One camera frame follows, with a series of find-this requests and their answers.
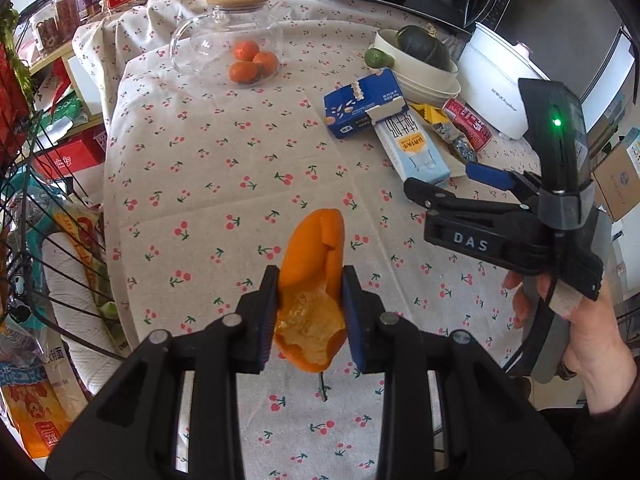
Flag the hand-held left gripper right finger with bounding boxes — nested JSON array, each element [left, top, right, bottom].
[[341, 265, 573, 480]]

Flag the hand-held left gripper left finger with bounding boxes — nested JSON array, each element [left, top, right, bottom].
[[45, 265, 281, 480]]

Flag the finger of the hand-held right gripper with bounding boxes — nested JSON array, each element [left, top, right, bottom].
[[403, 176, 543, 216], [466, 161, 544, 202]]

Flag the orange bell pepper piece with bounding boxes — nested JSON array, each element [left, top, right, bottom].
[[272, 208, 348, 402]]

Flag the blue carton box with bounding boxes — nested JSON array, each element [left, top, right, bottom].
[[323, 70, 406, 139]]

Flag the person's right forearm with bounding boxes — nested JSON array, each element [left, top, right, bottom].
[[537, 405, 640, 480]]

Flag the person's right hand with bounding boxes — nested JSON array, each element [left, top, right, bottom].
[[502, 270, 640, 417]]

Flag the crumpled silver wrapper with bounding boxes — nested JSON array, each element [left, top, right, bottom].
[[432, 122, 481, 163]]

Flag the white and blue milk carton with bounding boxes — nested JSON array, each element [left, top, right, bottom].
[[374, 112, 452, 186]]

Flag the red drink can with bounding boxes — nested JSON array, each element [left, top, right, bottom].
[[442, 98, 495, 152]]

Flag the white electric cooking pot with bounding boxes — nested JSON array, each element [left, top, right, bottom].
[[457, 21, 543, 141]]

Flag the yellow wrapper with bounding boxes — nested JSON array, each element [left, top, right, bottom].
[[410, 102, 451, 126]]

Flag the stack of white bowls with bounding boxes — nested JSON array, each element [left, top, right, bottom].
[[395, 74, 462, 107]]

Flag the cream ceramic bowl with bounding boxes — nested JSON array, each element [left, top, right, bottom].
[[375, 29, 458, 87]]

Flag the brown cardboard box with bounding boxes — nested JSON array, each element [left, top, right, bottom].
[[592, 130, 640, 222]]

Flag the dark green pumpkin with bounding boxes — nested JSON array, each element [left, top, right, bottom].
[[396, 25, 452, 72]]

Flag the cherry print tablecloth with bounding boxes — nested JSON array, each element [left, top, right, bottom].
[[72, 0, 551, 480]]

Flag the white paper towel roll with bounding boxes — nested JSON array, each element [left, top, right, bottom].
[[42, 232, 131, 396]]

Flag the orange snack package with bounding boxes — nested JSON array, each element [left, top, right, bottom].
[[0, 360, 91, 461]]

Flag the red cardboard box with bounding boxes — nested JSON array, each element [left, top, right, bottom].
[[35, 125, 108, 196]]

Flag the glass jug with wooden lid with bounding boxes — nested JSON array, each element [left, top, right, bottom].
[[169, 0, 284, 90]]

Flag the red bag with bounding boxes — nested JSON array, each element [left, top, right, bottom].
[[0, 42, 32, 161]]

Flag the clear jar with dried food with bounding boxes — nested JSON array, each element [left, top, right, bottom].
[[74, 0, 103, 23], [50, 0, 81, 43], [29, 10, 61, 56]]

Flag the black cable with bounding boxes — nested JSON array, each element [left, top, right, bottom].
[[504, 230, 563, 373]]

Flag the black wire rack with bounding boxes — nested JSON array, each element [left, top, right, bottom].
[[0, 110, 136, 361]]

